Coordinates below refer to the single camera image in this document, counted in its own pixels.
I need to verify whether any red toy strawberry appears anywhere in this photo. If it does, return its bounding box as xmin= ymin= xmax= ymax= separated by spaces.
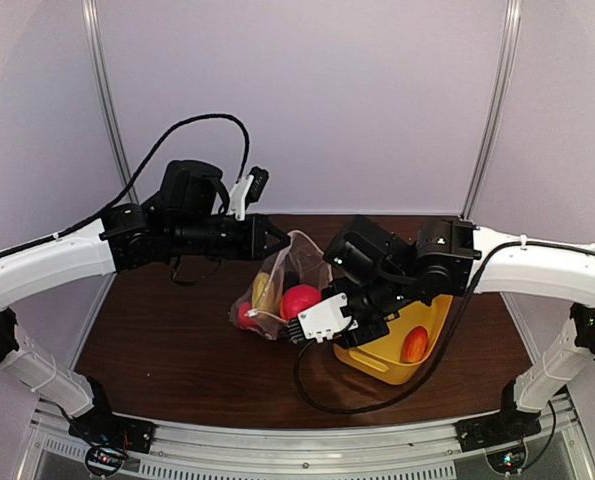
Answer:
xmin=280 ymin=284 xmax=322 ymax=321

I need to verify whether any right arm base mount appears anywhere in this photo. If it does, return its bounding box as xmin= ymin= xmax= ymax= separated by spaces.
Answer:
xmin=455 ymin=412 xmax=541 ymax=477

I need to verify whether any front aluminium rail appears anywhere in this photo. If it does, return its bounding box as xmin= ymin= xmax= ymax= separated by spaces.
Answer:
xmin=26 ymin=389 xmax=593 ymax=480

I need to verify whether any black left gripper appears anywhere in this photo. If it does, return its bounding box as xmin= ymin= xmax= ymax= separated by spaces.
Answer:
xmin=169 ymin=211 xmax=290 ymax=260

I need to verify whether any orange red toy mango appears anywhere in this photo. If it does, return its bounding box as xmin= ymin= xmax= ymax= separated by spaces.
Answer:
xmin=401 ymin=326 xmax=428 ymax=363

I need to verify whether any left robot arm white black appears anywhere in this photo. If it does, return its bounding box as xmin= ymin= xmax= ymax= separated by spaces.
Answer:
xmin=0 ymin=160 xmax=290 ymax=446

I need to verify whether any left aluminium frame post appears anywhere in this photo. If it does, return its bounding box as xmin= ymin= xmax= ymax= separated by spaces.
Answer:
xmin=81 ymin=0 xmax=131 ymax=186

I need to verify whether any clear zip top bag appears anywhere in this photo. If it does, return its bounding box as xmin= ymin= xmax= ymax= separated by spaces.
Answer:
xmin=229 ymin=230 xmax=332 ymax=340

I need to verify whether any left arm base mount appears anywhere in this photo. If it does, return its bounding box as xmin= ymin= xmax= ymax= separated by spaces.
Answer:
xmin=62 ymin=412 xmax=155 ymax=478

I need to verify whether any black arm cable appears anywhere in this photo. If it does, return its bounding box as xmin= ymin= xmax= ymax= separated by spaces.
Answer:
xmin=293 ymin=239 xmax=595 ymax=415
xmin=0 ymin=113 xmax=252 ymax=256

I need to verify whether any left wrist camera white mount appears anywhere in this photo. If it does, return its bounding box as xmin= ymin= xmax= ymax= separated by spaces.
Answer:
xmin=227 ymin=167 xmax=269 ymax=221

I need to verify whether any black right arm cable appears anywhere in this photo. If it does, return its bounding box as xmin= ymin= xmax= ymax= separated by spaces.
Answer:
xmin=293 ymin=239 xmax=595 ymax=415

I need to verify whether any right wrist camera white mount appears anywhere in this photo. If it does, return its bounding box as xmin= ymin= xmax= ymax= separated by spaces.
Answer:
xmin=286 ymin=293 xmax=355 ymax=344

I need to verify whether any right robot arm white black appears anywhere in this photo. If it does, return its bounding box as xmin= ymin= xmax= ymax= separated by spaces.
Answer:
xmin=315 ymin=216 xmax=595 ymax=442

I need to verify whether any aluminium frame post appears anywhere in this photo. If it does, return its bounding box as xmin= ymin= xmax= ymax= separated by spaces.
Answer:
xmin=461 ymin=0 xmax=522 ymax=219
xmin=81 ymin=0 xmax=131 ymax=186

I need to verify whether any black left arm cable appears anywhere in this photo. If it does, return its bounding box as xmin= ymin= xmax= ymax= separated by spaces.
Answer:
xmin=0 ymin=113 xmax=252 ymax=256

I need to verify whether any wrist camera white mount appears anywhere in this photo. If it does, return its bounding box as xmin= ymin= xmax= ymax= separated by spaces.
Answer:
xmin=286 ymin=293 xmax=355 ymax=344
xmin=227 ymin=167 xmax=269 ymax=221

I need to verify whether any yellow plastic basket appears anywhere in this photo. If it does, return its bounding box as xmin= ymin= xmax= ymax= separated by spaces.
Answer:
xmin=333 ymin=295 xmax=453 ymax=385

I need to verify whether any right aluminium frame post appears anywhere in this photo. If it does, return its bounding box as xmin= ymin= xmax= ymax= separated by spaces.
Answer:
xmin=461 ymin=0 xmax=522 ymax=219

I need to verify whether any purple toy eggplant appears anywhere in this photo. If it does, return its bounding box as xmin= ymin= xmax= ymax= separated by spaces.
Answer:
xmin=283 ymin=271 xmax=301 ymax=291

